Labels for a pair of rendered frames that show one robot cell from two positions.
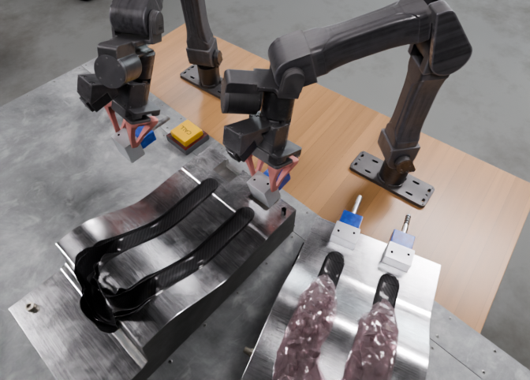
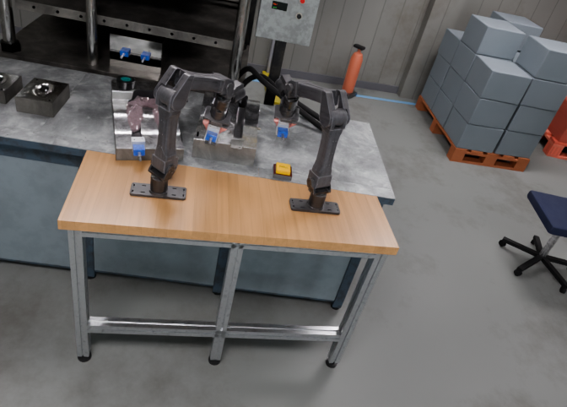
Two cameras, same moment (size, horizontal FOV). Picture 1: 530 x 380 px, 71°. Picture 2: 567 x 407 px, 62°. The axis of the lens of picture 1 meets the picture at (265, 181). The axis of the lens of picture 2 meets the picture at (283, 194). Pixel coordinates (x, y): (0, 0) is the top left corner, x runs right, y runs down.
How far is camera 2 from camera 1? 2.11 m
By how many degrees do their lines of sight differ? 81
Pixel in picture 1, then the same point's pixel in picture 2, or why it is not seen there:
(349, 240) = not seen: hidden behind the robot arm
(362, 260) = (153, 141)
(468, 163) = (111, 218)
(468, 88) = not seen: outside the picture
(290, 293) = not seen: hidden behind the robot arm
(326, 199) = (186, 172)
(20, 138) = (348, 150)
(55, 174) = (312, 144)
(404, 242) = (137, 146)
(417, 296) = (122, 137)
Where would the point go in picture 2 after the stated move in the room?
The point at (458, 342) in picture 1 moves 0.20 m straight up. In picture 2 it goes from (96, 144) to (94, 100)
